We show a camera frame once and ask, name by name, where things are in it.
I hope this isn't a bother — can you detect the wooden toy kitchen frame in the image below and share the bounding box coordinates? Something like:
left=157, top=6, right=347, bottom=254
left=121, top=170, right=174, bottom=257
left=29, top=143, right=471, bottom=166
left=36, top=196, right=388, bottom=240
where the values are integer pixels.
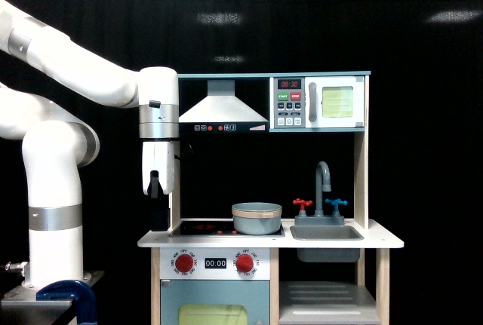
left=138, top=71, right=404, bottom=324

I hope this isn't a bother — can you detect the black oven timer display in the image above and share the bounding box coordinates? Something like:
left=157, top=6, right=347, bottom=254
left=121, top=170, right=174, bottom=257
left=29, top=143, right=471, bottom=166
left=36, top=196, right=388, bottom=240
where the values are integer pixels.
left=205, top=257, right=226, bottom=269

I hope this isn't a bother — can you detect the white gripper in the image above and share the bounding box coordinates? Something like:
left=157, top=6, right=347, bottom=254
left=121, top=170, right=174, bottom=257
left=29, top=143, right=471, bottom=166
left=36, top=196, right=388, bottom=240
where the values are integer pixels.
left=142, top=139, right=179, bottom=231

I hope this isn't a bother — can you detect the grey faucet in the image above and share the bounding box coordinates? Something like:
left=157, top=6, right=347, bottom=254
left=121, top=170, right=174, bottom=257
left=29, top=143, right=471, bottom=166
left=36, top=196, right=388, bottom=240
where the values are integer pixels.
left=294, top=161, right=344, bottom=226

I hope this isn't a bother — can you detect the grey lower shelf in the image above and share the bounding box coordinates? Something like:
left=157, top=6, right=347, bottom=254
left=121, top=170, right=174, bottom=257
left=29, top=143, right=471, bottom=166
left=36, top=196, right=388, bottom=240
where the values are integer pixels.
left=279, top=281, right=380, bottom=324

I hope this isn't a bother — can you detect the left red oven knob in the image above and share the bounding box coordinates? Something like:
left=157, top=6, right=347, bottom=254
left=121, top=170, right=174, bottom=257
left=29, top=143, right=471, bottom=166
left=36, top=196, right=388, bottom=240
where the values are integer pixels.
left=174, top=253, right=194, bottom=273

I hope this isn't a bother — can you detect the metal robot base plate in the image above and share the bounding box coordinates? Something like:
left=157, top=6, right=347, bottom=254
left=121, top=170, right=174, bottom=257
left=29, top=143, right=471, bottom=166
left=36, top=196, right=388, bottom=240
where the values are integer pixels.
left=0, top=270, right=106, bottom=308

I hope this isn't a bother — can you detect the right red oven knob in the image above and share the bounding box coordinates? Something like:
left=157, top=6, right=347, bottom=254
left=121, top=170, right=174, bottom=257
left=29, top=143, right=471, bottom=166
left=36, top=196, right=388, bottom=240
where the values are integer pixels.
left=235, top=253, right=254, bottom=274

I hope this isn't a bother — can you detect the blue clamp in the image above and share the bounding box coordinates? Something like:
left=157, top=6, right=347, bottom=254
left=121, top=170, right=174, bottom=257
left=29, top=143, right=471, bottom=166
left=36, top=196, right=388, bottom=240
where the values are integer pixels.
left=35, top=280, right=98, bottom=325

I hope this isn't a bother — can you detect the grey pot with wooden rim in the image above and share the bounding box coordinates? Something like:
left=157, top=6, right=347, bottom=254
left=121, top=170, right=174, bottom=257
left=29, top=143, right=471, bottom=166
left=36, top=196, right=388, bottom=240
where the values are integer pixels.
left=232, top=202, right=282, bottom=235

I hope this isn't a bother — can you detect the red oven knob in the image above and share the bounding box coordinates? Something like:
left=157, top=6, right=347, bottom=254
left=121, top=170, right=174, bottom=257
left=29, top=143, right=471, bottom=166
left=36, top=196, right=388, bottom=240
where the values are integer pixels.
left=235, top=253, right=254, bottom=274
left=174, top=253, right=194, bottom=273

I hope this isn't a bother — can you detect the teal oven door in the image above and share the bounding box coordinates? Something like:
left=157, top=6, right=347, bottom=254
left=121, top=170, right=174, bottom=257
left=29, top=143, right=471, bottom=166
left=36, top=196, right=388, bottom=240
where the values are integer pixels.
left=161, top=280, right=270, bottom=324

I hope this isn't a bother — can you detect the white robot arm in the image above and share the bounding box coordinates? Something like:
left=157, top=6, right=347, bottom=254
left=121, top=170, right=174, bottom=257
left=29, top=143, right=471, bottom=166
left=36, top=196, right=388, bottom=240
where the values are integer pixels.
left=1, top=1, right=179, bottom=289

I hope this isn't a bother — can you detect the white toy microwave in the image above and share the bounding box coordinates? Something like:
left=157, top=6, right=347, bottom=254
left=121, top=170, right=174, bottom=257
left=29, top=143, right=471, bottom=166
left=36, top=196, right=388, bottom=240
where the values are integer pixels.
left=269, top=75, right=368, bottom=130

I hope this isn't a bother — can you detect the blue tap handle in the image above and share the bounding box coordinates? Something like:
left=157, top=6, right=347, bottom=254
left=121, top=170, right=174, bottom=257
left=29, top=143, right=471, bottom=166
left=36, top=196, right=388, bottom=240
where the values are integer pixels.
left=325, top=198, right=348, bottom=217

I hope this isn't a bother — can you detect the red tap handle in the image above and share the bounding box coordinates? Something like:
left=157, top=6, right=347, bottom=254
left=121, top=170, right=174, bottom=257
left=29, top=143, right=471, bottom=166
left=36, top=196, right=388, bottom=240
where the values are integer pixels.
left=292, top=198, right=313, bottom=217

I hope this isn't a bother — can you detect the black stovetop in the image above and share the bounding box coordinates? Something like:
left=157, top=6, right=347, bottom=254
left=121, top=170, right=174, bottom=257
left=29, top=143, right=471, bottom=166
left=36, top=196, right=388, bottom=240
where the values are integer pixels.
left=170, top=219, right=285, bottom=238

